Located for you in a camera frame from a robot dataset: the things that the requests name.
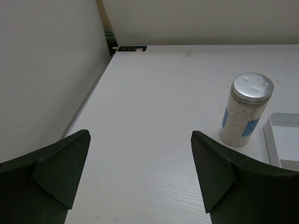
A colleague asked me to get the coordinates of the left tall white-bead jar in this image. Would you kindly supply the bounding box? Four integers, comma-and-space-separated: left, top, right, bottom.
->
220, 73, 274, 147

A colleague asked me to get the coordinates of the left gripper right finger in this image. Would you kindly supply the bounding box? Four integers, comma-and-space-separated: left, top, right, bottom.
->
191, 131, 299, 224

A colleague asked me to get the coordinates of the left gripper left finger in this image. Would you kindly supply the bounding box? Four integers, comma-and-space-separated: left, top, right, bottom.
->
0, 130, 91, 224

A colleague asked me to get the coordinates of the white divided tray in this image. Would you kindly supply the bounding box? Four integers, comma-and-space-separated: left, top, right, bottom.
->
263, 112, 299, 171

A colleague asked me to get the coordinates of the left black corner label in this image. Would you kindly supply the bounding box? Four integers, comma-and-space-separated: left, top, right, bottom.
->
117, 46, 147, 52

